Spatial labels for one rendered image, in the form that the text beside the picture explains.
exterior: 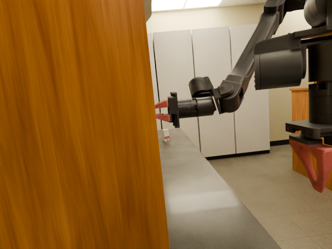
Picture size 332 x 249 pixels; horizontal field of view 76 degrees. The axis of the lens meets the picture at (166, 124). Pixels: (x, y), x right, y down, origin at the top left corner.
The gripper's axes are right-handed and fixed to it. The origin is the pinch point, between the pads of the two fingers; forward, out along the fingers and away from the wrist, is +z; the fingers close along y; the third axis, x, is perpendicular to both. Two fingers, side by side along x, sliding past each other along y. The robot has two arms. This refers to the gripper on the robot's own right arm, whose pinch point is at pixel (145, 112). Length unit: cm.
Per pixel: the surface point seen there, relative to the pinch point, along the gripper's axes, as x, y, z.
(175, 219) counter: 13.9, -25.9, -4.8
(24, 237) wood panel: 28.5, -16.1, 21.3
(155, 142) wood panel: 28.7, -2.6, -1.7
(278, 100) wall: -333, -31, -246
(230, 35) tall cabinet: -289, 84, -141
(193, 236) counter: 21.0, -25.9, -7.8
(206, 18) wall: -335, 127, -116
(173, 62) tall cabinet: -290, 50, -44
